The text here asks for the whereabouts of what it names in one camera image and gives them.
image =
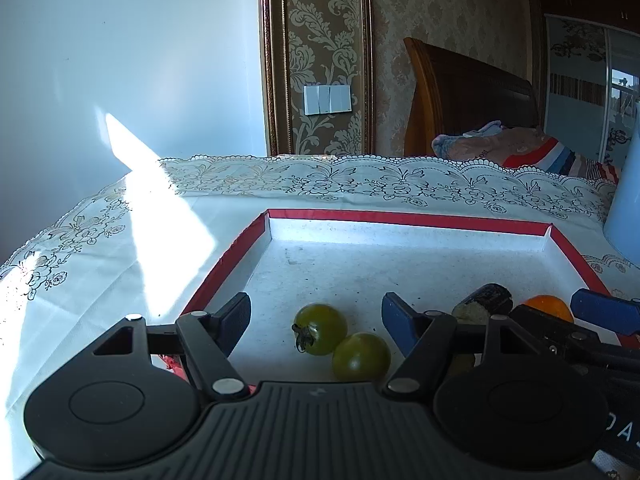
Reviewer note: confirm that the striped colourful bedding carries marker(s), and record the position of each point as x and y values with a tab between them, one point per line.
565	157

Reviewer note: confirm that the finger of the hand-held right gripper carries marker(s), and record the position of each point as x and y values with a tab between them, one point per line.
545	327
602	310

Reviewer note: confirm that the gilded wall panel frame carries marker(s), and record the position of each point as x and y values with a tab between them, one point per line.
320	35

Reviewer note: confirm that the wooden bed headboard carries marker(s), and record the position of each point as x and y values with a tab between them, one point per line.
470	95

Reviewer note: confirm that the white wall switch panel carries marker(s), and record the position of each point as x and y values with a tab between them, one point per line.
327	99

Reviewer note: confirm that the small orange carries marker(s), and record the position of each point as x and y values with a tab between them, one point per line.
547	306

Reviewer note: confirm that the sliding door wardrobe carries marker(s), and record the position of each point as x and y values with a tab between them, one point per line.
575	70

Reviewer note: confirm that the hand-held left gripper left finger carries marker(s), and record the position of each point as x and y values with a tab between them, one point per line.
238	317

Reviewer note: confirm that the green tomato with stem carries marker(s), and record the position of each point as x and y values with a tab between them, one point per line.
321	329

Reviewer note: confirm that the pink floral blanket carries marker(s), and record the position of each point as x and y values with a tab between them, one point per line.
490	147

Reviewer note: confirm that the white jug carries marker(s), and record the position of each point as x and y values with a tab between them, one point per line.
627	200

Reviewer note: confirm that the white lace tablecloth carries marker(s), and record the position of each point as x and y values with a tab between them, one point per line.
100	270

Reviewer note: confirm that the red-edged white tray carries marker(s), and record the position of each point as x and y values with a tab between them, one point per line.
375	260

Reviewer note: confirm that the light blue cloth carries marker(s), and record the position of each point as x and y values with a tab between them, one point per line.
484	129

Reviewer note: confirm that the dark sugarcane piece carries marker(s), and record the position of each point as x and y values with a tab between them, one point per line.
487	302

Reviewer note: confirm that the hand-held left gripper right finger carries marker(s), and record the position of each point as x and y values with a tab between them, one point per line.
397	321

